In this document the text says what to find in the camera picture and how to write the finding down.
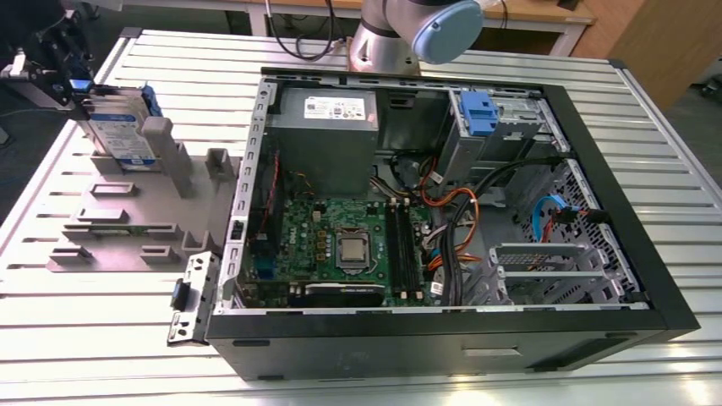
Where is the hard disk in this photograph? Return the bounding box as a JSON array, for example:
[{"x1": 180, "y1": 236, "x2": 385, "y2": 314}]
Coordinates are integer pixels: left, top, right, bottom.
[{"x1": 66, "y1": 78, "x2": 165, "y2": 173}]

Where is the metal disk bay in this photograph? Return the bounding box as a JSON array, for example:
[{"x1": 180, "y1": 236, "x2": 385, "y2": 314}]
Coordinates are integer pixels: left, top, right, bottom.
[{"x1": 463, "y1": 242, "x2": 628, "y2": 306}]

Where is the white framed desk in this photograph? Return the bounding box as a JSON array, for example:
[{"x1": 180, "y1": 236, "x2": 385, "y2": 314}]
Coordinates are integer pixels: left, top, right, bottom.
[{"x1": 222, "y1": 0, "x2": 361, "y2": 39}]

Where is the grey parts rack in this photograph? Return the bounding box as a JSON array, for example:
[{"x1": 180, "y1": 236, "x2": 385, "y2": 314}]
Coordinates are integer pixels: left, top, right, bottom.
[{"x1": 44, "y1": 117, "x2": 246, "y2": 274}]

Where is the green RAM stick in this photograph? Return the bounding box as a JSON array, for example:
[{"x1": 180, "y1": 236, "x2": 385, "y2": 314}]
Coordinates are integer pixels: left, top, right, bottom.
[{"x1": 84, "y1": 227, "x2": 149, "y2": 236}]

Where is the grey power supply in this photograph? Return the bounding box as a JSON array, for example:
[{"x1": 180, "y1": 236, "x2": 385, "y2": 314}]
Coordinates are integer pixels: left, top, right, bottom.
[{"x1": 262, "y1": 87, "x2": 380, "y2": 200}]

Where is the green motherboard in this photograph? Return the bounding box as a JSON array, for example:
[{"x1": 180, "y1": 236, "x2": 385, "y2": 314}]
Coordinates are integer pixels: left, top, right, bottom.
[{"x1": 241, "y1": 196, "x2": 448, "y2": 309}]

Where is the blue expansion slot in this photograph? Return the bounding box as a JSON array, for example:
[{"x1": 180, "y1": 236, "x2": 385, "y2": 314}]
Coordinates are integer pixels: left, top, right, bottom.
[{"x1": 254, "y1": 256, "x2": 279, "y2": 281}]

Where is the black CPU socket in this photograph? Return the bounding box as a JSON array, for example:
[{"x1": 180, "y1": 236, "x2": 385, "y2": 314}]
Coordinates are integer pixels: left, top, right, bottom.
[{"x1": 333, "y1": 225, "x2": 380, "y2": 277}]

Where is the silver CPU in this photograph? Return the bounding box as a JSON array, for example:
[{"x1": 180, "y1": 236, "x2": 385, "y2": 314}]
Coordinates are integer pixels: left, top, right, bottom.
[{"x1": 336, "y1": 238, "x2": 372, "y2": 262}]

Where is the metal locking lever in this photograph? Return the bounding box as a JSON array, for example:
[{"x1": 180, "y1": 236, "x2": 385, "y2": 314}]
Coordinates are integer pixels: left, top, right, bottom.
[{"x1": 360, "y1": 236, "x2": 380, "y2": 276}]

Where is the black RAM slot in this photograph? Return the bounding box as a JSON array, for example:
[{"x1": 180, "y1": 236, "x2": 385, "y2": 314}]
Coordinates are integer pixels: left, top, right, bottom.
[
  {"x1": 389, "y1": 197, "x2": 412, "y2": 300},
  {"x1": 397, "y1": 197, "x2": 420, "y2": 300},
  {"x1": 384, "y1": 197, "x2": 404, "y2": 300}
]

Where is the blue plastic drive latch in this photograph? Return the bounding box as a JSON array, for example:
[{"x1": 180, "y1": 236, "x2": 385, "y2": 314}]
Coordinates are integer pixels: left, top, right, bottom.
[{"x1": 457, "y1": 90, "x2": 500, "y2": 137}]

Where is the black graphics card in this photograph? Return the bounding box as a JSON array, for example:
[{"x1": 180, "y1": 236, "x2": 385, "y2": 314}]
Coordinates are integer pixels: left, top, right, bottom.
[{"x1": 285, "y1": 282, "x2": 389, "y2": 309}]

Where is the metal optical drive cage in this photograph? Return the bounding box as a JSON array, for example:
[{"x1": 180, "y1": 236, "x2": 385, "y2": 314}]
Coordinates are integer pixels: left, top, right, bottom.
[{"x1": 437, "y1": 87, "x2": 569, "y2": 184}]

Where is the wooden top desk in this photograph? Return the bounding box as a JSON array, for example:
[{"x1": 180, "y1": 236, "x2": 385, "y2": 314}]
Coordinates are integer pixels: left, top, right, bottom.
[{"x1": 484, "y1": 0, "x2": 599, "y2": 56}]

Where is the black PC case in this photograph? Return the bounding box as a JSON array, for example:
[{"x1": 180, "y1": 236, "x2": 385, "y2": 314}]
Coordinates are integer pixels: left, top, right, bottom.
[{"x1": 205, "y1": 65, "x2": 700, "y2": 380}]

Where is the brown wooden cabinet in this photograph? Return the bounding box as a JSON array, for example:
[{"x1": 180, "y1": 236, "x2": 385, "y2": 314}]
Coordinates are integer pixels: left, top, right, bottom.
[{"x1": 573, "y1": 0, "x2": 722, "y2": 111}]

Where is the black chair caster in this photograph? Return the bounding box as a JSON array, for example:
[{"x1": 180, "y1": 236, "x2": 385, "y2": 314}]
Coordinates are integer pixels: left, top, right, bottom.
[{"x1": 690, "y1": 75, "x2": 722, "y2": 101}]

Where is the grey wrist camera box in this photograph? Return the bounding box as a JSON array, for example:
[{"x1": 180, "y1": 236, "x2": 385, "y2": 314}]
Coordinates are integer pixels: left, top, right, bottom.
[{"x1": 0, "y1": 52, "x2": 26, "y2": 81}]

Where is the thin red wire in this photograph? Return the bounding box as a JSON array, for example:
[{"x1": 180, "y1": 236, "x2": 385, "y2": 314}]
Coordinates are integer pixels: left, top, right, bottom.
[{"x1": 256, "y1": 149, "x2": 281, "y2": 243}]

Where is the metal card retention bracket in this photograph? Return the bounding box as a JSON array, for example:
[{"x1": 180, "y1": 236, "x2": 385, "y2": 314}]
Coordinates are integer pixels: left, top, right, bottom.
[{"x1": 164, "y1": 250, "x2": 220, "y2": 347}]

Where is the orange yellow wire bundle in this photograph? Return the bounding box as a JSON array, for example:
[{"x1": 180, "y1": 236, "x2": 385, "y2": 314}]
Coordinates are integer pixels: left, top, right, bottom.
[{"x1": 419, "y1": 156, "x2": 484, "y2": 272}]

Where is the blue data wire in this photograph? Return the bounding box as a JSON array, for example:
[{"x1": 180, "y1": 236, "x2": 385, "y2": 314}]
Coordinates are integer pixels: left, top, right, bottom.
[{"x1": 528, "y1": 193, "x2": 572, "y2": 245}]

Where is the red black power wire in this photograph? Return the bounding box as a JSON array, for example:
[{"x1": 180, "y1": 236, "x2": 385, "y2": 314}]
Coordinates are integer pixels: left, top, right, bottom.
[{"x1": 553, "y1": 206, "x2": 615, "y2": 224}]

